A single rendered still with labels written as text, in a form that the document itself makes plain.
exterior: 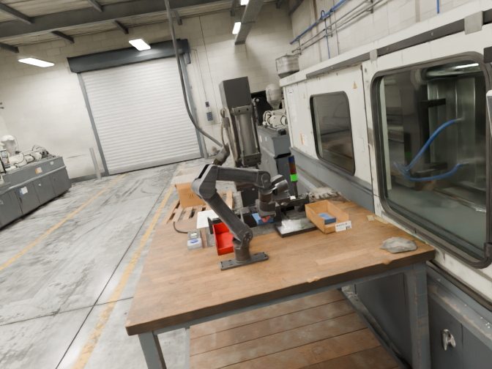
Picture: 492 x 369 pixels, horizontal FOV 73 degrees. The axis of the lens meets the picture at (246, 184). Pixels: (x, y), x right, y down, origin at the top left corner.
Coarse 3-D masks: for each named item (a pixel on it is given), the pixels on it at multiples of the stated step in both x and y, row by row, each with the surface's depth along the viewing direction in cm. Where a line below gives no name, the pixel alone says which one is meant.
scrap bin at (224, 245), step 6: (216, 228) 169; (222, 228) 170; (216, 234) 170; (222, 234) 168; (228, 234) 167; (216, 240) 157; (222, 240) 161; (228, 240) 160; (216, 246) 145; (222, 246) 154; (228, 246) 153; (222, 252) 146; (228, 252) 147
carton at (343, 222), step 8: (312, 208) 171; (320, 208) 172; (328, 208) 171; (336, 208) 160; (312, 216) 162; (336, 216) 162; (344, 216) 152; (320, 224) 152; (328, 224) 157; (336, 224) 148; (344, 224) 149; (328, 232) 148
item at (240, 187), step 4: (256, 164) 169; (252, 168) 168; (256, 168) 177; (236, 184) 165; (240, 184) 166; (244, 184) 166; (248, 184) 166; (252, 184) 167; (236, 188) 166; (240, 188) 166; (244, 188) 166; (248, 188) 167; (252, 188) 167; (240, 192) 175
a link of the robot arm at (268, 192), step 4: (272, 184) 136; (260, 188) 136; (268, 188) 136; (272, 188) 136; (260, 192) 135; (264, 192) 135; (268, 192) 135; (272, 192) 139; (260, 196) 136; (264, 196) 135; (268, 196) 135; (260, 200) 138; (264, 200) 136; (268, 200) 137
